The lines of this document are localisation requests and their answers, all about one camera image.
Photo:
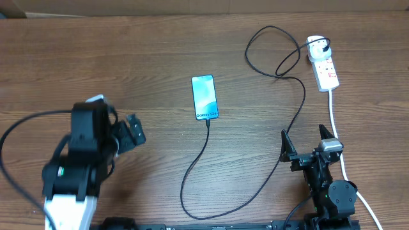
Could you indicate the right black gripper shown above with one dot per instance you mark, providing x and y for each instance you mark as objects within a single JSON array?
[{"x": 301, "y": 160}]

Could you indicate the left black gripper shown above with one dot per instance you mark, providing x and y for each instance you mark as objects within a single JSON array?
[{"x": 127, "y": 140}]

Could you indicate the Samsung Galaxy smartphone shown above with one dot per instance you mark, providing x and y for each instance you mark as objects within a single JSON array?
[{"x": 205, "y": 98}]

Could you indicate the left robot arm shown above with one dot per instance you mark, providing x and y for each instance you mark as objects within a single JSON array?
[{"x": 79, "y": 165}]

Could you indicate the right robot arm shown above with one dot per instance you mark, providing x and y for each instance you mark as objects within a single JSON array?
[{"x": 334, "y": 200}]

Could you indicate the white charger plug adapter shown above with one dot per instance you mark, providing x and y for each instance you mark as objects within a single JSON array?
[{"x": 318, "y": 48}]

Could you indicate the white power strip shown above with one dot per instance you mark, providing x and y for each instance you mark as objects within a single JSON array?
[{"x": 325, "y": 74}]

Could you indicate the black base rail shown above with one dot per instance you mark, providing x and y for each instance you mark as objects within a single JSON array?
[{"x": 129, "y": 223}]

